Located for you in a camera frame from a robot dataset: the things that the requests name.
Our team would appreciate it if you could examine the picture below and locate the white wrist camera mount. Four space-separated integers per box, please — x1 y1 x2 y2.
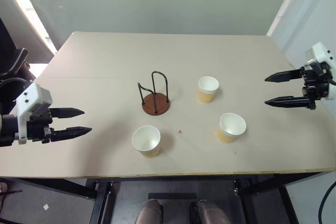
304 41 336 101
15 82 54 145

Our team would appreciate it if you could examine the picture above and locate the brown wire cup holder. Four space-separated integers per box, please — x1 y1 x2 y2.
136 70 172 116

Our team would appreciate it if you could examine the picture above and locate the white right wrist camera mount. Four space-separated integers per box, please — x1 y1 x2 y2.
304 41 336 101

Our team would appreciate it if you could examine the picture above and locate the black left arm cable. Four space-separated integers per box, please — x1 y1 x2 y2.
0 77 34 96

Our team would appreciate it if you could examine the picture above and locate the yellow paper cup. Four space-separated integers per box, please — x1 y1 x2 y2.
131 125 161 159
216 112 247 144
197 76 220 104

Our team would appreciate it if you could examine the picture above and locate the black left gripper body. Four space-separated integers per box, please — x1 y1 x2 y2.
25 105 54 144

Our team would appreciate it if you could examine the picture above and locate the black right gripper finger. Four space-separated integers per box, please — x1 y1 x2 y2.
264 68 303 83
264 95 310 109

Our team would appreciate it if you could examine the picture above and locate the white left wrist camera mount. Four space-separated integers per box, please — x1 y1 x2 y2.
15 82 54 145

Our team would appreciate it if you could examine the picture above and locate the black metal table frame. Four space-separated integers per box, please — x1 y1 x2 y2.
0 172 336 224

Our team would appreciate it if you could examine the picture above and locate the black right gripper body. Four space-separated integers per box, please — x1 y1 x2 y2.
301 62 332 110

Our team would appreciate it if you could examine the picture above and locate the black hanging cable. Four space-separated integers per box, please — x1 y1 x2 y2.
317 178 336 224

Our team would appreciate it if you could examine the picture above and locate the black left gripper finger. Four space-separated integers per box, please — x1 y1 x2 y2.
49 126 93 142
50 107 86 119

